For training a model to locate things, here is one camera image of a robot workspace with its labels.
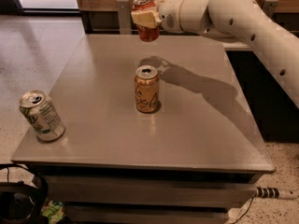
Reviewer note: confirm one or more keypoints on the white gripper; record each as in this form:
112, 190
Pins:
169, 15

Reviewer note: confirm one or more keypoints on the red Coca-Cola can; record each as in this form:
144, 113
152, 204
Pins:
146, 34

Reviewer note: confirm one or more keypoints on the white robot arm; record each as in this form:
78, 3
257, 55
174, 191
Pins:
277, 48

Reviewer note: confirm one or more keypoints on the orange LaCroix can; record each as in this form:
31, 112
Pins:
146, 88

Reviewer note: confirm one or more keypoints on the green white 7up can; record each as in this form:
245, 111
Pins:
39, 110

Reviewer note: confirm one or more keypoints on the upper grey drawer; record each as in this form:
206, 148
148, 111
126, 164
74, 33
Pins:
79, 189

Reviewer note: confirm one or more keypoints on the grey drawer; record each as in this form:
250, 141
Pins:
115, 215
79, 189

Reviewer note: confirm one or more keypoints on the lower grey drawer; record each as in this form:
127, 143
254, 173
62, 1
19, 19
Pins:
115, 215

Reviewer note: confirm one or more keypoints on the green patterned bag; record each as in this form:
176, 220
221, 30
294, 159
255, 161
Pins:
53, 211

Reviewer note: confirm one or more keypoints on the black headphones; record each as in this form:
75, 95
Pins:
21, 203

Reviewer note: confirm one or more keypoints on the left grey metal bracket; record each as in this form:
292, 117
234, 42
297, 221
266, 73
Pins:
124, 17

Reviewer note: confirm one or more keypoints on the grey metal bracket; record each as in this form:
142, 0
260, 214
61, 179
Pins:
124, 17
269, 7

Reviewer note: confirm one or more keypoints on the right grey metal bracket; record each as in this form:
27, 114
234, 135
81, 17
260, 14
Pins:
269, 7

